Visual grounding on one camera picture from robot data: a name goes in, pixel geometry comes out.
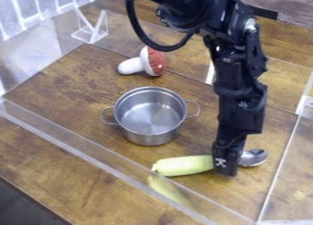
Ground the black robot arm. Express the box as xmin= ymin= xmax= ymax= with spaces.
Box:
xmin=125 ymin=0 xmax=268 ymax=177

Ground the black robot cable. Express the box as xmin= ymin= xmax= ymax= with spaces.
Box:
xmin=124 ymin=0 xmax=196 ymax=53

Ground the stainless steel pot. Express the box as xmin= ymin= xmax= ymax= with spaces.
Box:
xmin=101 ymin=86 xmax=201 ymax=146

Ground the red and white toy mushroom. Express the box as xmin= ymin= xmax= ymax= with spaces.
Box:
xmin=118 ymin=46 xmax=166 ymax=76

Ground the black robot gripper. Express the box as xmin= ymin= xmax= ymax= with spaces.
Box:
xmin=212 ymin=81 xmax=269 ymax=177

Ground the black bar on table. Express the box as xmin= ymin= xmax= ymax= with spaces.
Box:
xmin=251 ymin=5 xmax=279 ymax=20

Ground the clear acrylic bracket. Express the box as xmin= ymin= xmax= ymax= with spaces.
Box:
xmin=71 ymin=8 xmax=109 ymax=44

